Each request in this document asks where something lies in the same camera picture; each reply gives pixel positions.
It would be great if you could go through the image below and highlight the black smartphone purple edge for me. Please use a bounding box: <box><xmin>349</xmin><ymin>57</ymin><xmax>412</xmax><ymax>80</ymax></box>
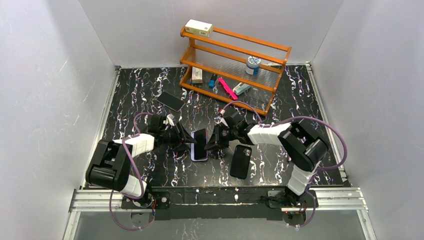
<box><xmin>191</xmin><ymin>128</ymin><xmax>209</xmax><ymax>162</ymax></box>

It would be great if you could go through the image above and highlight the black phone case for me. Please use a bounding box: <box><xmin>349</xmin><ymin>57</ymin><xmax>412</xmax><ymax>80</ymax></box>
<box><xmin>229</xmin><ymin>144</ymin><xmax>252</xmax><ymax>180</ymax></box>

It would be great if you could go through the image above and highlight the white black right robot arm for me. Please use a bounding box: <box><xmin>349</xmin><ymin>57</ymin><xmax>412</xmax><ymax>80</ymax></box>
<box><xmin>204</xmin><ymin>113</ymin><xmax>330</xmax><ymax>206</ymax></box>

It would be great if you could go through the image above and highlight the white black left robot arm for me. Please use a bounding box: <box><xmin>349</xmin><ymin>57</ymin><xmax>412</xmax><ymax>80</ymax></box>
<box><xmin>85</xmin><ymin>112</ymin><xmax>197</xmax><ymax>200</ymax></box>

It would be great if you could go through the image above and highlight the pink highlighter pen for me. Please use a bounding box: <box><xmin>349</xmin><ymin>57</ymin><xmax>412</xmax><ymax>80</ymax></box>
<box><xmin>218</xmin><ymin>77</ymin><xmax>238</xmax><ymax>101</ymax></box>

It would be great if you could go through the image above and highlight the blue marker pen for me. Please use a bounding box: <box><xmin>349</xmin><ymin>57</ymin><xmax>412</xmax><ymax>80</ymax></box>
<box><xmin>208</xmin><ymin>74</ymin><xmax>218</xmax><ymax>88</ymax></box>

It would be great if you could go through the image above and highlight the orange wooden shelf rack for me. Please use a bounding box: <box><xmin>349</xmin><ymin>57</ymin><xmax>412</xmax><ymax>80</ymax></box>
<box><xmin>179</xmin><ymin>27</ymin><xmax>292</xmax><ymax>116</ymax></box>

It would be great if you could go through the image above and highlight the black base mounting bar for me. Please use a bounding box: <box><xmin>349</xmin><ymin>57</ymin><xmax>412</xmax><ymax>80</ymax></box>
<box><xmin>121</xmin><ymin>186</ymin><xmax>319</xmax><ymax>222</ymax></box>

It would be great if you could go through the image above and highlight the small white grey box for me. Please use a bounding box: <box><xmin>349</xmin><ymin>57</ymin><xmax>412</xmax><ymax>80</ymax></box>
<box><xmin>191</xmin><ymin>67</ymin><xmax>203</xmax><ymax>84</ymax></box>

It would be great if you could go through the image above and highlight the blue white round jar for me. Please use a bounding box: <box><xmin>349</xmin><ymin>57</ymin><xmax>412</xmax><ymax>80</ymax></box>
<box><xmin>245</xmin><ymin>56</ymin><xmax>262</xmax><ymax>75</ymax></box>

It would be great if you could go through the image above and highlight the white cardboard box red label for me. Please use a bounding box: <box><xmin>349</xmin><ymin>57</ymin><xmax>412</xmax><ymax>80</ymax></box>
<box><xmin>184</xmin><ymin>19</ymin><xmax>214</xmax><ymax>37</ymax></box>

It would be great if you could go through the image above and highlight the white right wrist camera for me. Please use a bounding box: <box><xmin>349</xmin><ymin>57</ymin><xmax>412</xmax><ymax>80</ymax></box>
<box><xmin>217</xmin><ymin>108</ymin><xmax>228</xmax><ymax>127</ymax></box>

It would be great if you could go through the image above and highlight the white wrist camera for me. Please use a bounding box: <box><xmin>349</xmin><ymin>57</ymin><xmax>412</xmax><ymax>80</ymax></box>
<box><xmin>217</xmin><ymin>108</ymin><xmax>228</xmax><ymax>127</ymax></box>
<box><xmin>166</xmin><ymin>113</ymin><xmax>175</xmax><ymax>127</ymax></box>

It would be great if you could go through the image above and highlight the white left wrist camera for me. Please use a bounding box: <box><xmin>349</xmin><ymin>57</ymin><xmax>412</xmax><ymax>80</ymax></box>
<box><xmin>166</xmin><ymin>113</ymin><xmax>175</xmax><ymax>127</ymax></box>

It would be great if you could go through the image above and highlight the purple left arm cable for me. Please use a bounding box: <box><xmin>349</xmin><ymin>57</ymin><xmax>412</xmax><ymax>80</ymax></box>
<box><xmin>108</xmin><ymin>111</ymin><xmax>155</xmax><ymax>232</ymax></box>

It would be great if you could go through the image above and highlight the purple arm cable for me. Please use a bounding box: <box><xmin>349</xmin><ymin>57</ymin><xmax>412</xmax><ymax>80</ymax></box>
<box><xmin>219</xmin><ymin>100</ymin><xmax>349</xmax><ymax>229</ymax></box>
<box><xmin>108</xmin><ymin>111</ymin><xmax>155</xmax><ymax>232</ymax></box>

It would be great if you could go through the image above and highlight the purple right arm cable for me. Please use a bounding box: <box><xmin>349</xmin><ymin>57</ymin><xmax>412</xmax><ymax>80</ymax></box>
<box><xmin>219</xmin><ymin>100</ymin><xmax>349</xmax><ymax>229</ymax></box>

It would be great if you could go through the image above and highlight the aluminium rail frame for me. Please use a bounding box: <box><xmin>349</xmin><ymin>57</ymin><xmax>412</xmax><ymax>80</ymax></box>
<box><xmin>65</xmin><ymin>67</ymin><xmax>376</xmax><ymax>240</ymax></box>

